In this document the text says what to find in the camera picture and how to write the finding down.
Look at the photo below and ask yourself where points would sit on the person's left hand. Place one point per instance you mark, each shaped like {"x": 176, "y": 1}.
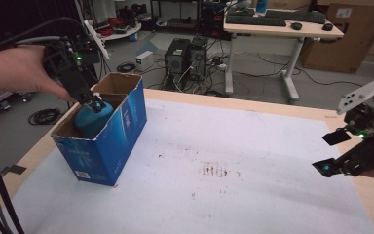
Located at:
{"x": 16, "y": 70}

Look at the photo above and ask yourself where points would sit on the black computer mouse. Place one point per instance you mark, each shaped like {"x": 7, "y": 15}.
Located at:
{"x": 296, "y": 26}
{"x": 327, "y": 27}

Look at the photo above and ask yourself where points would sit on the black tape patch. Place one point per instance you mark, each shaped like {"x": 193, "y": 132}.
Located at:
{"x": 17, "y": 169}

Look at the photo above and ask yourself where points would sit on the white table mat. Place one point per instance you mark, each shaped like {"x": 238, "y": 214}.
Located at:
{"x": 207, "y": 201}

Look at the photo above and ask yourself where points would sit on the black equipment cabinet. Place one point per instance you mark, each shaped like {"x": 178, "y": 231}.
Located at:
{"x": 214, "y": 19}

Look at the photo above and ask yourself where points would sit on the small white device box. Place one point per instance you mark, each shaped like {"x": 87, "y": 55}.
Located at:
{"x": 144, "y": 60}

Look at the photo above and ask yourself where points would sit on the light wooden desk white legs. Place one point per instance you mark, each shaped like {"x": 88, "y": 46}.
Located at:
{"x": 282, "y": 31}

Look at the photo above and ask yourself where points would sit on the round white table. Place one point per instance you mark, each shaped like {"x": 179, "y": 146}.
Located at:
{"x": 123, "y": 32}

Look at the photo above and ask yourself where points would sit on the black keyboard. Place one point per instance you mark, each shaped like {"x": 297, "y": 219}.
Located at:
{"x": 254, "y": 21}
{"x": 297, "y": 15}

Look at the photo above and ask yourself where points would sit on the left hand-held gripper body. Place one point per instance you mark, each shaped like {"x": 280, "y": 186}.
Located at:
{"x": 66, "y": 65}

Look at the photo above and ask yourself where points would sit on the blue cardboard box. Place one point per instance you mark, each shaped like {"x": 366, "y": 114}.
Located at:
{"x": 117, "y": 146}

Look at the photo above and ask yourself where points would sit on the blue container on desk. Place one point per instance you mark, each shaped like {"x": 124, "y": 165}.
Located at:
{"x": 261, "y": 6}

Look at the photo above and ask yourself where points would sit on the black computer tower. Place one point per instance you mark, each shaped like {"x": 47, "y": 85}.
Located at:
{"x": 177, "y": 57}
{"x": 198, "y": 58}

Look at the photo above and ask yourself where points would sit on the white power strip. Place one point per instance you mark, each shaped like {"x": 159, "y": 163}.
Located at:
{"x": 222, "y": 67}

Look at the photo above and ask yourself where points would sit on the blue bottle with white cap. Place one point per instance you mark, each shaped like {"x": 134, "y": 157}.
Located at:
{"x": 91, "y": 123}

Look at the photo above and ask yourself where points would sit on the large brown cardboard box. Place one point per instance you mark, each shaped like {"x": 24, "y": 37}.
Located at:
{"x": 350, "y": 35}

